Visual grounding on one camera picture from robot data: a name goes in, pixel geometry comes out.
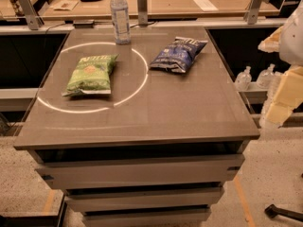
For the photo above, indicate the left sanitizer pump bottle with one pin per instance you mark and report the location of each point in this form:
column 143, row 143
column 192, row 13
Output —
column 243, row 79

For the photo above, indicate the green chip bag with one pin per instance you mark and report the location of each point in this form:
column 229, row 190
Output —
column 91, row 76

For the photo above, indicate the white paper sheet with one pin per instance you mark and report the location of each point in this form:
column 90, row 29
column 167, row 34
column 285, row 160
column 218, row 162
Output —
column 205, row 5

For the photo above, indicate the grey drawer cabinet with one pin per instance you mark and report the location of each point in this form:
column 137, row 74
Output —
column 149, row 113

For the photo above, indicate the top drawer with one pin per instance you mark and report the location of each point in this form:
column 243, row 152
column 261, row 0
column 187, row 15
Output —
column 140, row 172

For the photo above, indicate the black chair base leg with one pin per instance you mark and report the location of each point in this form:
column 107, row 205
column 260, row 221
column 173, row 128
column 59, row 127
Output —
column 272, row 211

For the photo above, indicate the bottom drawer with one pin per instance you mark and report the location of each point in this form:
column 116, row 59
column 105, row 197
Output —
column 147, row 218

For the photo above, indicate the blue chip bag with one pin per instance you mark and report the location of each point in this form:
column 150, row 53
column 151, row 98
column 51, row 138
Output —
column 178, row 56

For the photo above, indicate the sanitizer pump bottle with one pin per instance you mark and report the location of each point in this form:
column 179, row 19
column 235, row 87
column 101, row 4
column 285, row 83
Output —
column 243, row 79
column 265, row 77

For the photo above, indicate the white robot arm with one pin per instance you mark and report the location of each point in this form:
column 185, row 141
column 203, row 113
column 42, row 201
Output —
column 288, row 42

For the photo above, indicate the right sanitizer pump bottle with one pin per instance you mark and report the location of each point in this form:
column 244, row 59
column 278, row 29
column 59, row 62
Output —
column 265, row 77

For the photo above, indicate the drawer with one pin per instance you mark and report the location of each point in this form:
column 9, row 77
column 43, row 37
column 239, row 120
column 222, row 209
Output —
column 145, row 199
column 140, row 172
column 147, row 218

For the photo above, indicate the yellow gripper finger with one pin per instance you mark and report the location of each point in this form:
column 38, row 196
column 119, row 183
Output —
column 288, row 95

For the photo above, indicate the paper card on desk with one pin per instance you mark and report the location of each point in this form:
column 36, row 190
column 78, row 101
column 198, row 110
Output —
column 65, row 5

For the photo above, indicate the blue plastic water bottle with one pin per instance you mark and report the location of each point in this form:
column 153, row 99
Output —
column 120, row 20

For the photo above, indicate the middle drawer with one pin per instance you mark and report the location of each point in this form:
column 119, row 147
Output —
column 145, row 199

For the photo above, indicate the left metal bracket post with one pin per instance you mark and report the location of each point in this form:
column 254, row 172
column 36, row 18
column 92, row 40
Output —
column 34, row 21

